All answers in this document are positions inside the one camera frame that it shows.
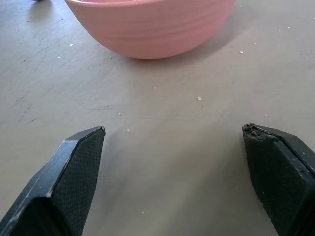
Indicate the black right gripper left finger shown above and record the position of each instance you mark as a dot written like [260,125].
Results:
[73,177]

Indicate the pink ribbed bowl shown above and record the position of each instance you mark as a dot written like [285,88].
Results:
[153,27]

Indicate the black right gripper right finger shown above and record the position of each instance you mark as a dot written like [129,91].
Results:
[278,177]

